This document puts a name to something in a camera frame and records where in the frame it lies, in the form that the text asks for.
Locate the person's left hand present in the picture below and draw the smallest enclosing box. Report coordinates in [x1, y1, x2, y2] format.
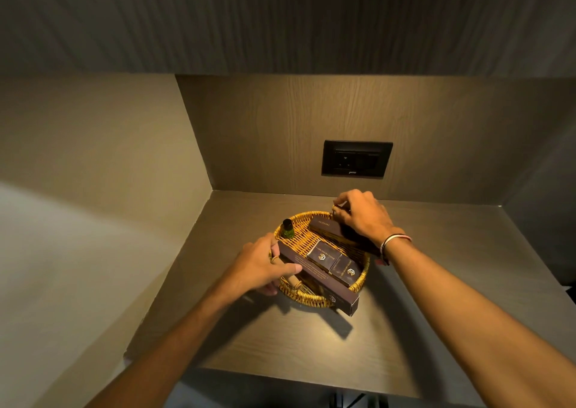
[223, 232, 303, 299]

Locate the person's right hand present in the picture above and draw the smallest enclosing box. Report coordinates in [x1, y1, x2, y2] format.
[332, 189, 398, 247]

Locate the long dark brown box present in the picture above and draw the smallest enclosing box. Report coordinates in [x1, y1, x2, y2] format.
[277, 240, 360, 317]
[308, 216, 384, 258]

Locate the person's left forearm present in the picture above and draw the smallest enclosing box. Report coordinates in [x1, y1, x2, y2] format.
[85, 281, 254, 408]

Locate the person's right forearm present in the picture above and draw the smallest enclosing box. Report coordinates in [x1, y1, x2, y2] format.
[382, 231, 576, 408]

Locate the small dark square box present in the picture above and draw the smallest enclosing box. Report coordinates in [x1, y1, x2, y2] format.
[328, 255, 363, 288]
[307, 240, 342, 265]

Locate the round wicker basket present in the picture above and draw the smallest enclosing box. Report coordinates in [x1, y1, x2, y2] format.
[273, 211, 371, 310]

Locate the black wall socket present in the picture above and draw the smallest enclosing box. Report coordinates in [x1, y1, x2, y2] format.
[321, 140, 394, 179]

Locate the red and white bracelet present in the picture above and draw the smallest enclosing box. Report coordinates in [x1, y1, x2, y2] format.
[379, 233, 413, 261]

